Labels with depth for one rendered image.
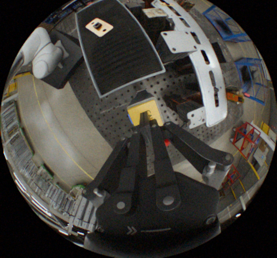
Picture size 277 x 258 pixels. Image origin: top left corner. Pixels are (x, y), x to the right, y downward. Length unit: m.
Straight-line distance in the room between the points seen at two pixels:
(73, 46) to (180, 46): 0.64
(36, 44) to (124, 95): 0.71
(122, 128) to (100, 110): 0.21
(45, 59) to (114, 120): 0.65
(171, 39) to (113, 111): 0.59
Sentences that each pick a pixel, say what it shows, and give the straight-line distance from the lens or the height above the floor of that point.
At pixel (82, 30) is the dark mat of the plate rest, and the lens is 0.29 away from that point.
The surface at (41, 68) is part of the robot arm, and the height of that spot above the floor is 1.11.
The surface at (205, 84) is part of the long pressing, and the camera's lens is 0.44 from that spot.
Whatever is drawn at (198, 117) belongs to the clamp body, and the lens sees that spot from 0.37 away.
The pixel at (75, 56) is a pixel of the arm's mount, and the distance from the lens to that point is 0.75.
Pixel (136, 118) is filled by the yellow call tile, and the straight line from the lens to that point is 0.20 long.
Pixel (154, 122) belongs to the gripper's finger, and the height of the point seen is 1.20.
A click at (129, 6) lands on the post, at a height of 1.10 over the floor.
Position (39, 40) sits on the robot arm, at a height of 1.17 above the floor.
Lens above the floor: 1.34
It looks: 68 degrees down
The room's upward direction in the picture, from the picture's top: 176 degrees counter-clockwise
